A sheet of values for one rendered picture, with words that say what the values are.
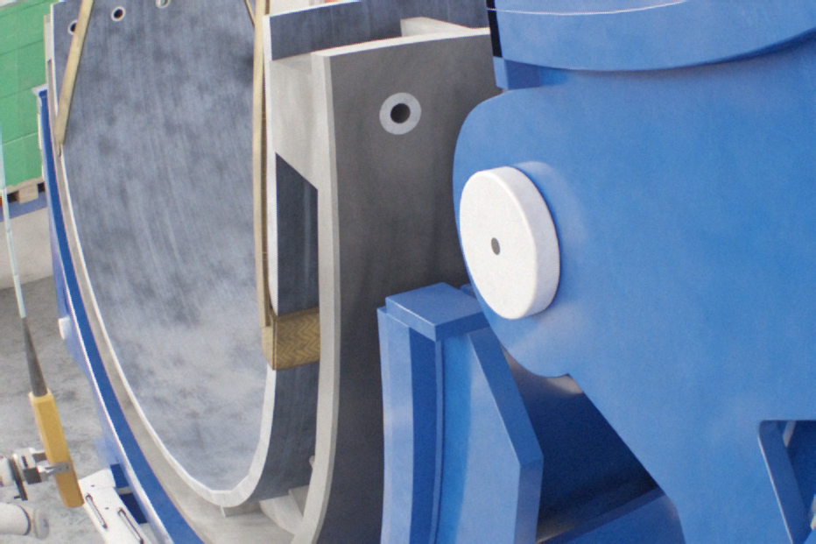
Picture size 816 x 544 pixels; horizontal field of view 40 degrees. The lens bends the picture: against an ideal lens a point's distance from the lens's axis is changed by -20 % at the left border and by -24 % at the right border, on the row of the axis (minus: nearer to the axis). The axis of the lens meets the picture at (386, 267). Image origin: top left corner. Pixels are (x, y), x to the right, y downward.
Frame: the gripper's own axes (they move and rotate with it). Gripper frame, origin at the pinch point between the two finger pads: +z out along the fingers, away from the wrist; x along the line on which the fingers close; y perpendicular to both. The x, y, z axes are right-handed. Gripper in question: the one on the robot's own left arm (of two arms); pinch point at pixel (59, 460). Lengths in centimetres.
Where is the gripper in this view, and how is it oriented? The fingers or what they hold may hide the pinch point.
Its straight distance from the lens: 306.6
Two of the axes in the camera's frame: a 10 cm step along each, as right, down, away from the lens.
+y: -1.0, -9.5, -3.1
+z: 8.9, -2.3, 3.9
